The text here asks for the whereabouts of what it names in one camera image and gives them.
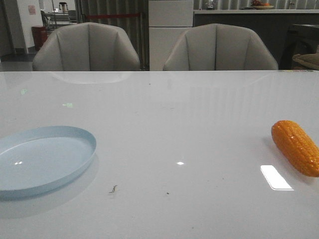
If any light blue round plate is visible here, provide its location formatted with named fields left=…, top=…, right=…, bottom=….
left=0, top=125, right=97, bottom=200

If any right beige upholstered chair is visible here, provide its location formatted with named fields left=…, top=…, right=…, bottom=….
left=163, top=23, right=278, bottom=71

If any red bin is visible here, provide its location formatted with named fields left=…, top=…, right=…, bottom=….
left=31, top=26, right=48, bottom=51

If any white cabinet block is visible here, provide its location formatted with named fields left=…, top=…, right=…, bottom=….
left=149, top=0, right=193, bottom=71

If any red barrier belt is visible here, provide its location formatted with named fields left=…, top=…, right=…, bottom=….
left=84, top=12, right=142, bottom=19

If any left beige upholstered chair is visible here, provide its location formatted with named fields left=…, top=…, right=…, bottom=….
left=32, top=22, right=140, bottom=71

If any fruit bowl on counter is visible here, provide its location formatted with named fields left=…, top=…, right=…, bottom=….
left=251, top=0, right=274, bottom=10

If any beige upholstered chair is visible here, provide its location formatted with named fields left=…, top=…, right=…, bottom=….
left=32, top=22, right=140, bottom=71
left=163, top=23, right=278, bottom=71

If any orange plastic corn cob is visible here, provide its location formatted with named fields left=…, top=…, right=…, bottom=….
left=271, top=120, right=319, bottom=177

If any grey counter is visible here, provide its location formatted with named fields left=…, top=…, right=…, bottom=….
left=193, top=9, right=319, bottom=65

